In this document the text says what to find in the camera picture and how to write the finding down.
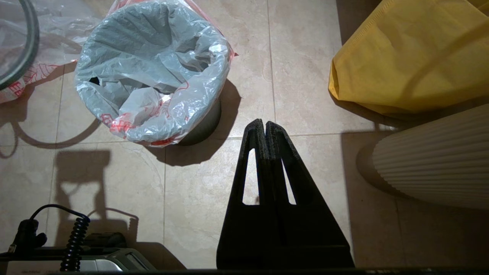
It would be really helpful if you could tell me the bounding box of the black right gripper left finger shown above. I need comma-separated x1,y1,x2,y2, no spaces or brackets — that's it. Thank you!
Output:
216,119,276,270

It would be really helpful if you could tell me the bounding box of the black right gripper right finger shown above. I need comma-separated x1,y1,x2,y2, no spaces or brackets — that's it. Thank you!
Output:
266,121,356,270

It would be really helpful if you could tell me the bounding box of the white bin liner bag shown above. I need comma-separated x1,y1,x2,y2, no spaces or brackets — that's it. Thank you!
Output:
74,0,238,147

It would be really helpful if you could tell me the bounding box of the used white drawstring trash bag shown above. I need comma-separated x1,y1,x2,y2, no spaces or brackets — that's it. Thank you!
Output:
0,0,100,104

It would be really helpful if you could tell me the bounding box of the dark bin retaining ring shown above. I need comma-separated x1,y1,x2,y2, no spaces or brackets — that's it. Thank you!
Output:
0,0,40,91

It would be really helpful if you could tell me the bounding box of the grey black robot base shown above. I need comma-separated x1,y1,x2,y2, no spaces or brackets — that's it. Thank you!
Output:
0,234,156,275

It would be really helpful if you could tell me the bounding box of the yellow fabric bag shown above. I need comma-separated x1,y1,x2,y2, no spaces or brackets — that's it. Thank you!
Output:
328,0,489,117

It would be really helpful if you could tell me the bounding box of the white pleated round stool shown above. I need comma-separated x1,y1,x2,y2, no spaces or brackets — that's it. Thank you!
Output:
372,104,489,210

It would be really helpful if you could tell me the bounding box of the black coiled cable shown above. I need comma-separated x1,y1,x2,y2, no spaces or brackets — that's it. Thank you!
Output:
60,216,91,272

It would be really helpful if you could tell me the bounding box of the thin black cable with plug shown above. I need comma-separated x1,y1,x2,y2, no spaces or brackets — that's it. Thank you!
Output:
10,204,91,254

